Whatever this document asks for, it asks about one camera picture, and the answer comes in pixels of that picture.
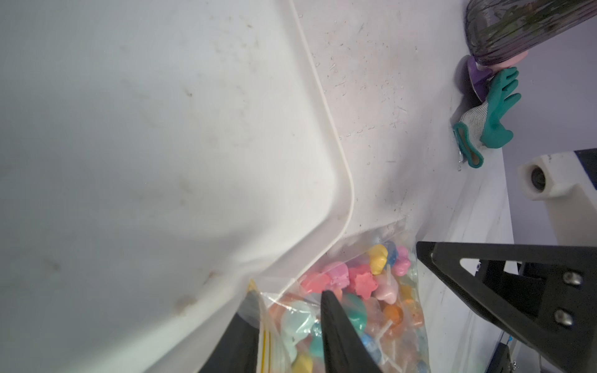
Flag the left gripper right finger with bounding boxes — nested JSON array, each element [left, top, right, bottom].
[[320, 291, 382, 373]]

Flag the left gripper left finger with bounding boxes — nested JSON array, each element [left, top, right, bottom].
[[199, 314, 260, 373]]

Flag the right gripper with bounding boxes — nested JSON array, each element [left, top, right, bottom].
[[416, 149, 596, 372]]

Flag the small ziploc bag of candies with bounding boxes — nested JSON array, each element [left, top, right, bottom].
[[239, 220, 431, 372]]

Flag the green rubber glove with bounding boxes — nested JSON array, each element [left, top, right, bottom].
[[452, 67, 522, 169]]

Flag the white plastic tray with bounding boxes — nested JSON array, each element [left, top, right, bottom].
[[1, 1, 354, 372]]

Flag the purple pink object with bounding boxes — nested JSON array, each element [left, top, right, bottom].
[[466, 51, 529, 103]]

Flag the dark glass vase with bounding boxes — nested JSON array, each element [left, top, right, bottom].
[[464, 0, 596, 66]]

